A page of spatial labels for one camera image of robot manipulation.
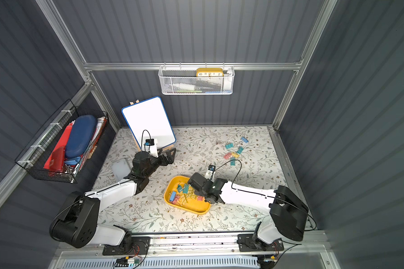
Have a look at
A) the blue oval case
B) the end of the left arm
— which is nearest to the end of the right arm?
the end of the left arm

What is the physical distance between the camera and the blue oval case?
0.68 metres

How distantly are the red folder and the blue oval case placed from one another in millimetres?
17

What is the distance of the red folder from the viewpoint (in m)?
0.64
